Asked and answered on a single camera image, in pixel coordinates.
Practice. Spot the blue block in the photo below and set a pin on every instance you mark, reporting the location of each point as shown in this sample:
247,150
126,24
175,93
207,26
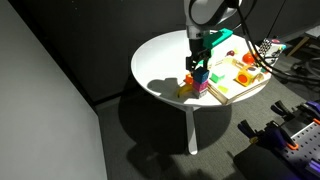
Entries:
201,75

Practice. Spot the office chair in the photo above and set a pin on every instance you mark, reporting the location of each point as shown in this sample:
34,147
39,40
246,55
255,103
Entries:
310,66

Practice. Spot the yellow-green toy piece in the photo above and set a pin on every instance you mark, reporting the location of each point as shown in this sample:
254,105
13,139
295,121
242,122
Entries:
222,89

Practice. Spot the yellow round toy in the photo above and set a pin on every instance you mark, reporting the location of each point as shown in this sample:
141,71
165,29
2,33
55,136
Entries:
236,51

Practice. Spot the black spring clamp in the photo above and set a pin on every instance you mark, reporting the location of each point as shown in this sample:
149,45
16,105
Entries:
248,128
281,108

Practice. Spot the colourful activity cube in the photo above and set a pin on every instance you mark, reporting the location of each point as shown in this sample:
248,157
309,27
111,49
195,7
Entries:
246,76

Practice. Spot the black white patterned cube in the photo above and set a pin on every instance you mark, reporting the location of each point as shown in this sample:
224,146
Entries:
270,46

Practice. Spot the white table base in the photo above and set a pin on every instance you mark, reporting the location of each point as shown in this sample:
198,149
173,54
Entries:
191,130

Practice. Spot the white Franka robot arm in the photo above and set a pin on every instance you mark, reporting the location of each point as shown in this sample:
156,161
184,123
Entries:
206,13

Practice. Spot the grey pegboard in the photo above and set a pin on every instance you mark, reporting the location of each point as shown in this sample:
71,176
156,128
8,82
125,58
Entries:
304,146

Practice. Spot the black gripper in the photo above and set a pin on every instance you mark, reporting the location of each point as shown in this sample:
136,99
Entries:
200,50

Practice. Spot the green block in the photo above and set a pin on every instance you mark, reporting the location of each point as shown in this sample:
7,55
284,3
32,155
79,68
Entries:
216,77

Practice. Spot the purple spring clamp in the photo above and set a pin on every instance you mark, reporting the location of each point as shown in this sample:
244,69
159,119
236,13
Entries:
312,106

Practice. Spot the yellow banana toy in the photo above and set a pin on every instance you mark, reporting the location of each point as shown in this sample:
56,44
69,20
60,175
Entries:
184,90

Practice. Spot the grey block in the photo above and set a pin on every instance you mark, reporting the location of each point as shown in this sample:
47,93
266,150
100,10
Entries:
200,94

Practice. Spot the wooden box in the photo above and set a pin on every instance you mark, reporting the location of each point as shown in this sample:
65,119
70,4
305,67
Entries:
233,95

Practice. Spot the red orange round toy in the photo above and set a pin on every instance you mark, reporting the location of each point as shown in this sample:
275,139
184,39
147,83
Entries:
248,58

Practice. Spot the pink block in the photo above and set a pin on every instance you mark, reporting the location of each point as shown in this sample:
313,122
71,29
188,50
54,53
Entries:
200,86

